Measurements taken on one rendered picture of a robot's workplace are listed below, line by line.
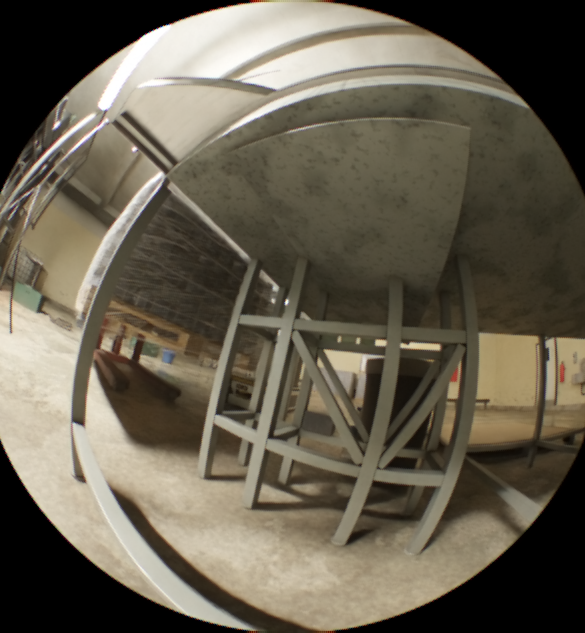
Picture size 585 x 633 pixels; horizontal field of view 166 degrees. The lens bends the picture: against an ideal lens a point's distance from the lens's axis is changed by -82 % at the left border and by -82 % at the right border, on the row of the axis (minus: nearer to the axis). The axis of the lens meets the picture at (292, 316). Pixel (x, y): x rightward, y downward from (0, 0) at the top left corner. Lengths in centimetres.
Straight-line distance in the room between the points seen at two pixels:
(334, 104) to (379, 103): 7
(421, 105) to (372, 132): 12
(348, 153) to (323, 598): 76
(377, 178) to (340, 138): 8
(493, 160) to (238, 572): 89
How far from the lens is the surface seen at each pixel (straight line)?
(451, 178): 33
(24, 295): 417
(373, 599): 54
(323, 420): 71
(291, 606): 49
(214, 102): 74
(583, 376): 634
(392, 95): 38
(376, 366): 95
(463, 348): 52
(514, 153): 49
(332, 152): 34
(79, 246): 1008
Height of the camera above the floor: 43
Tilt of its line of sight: 17 degrees up
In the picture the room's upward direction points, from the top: 13 degrees clockwise
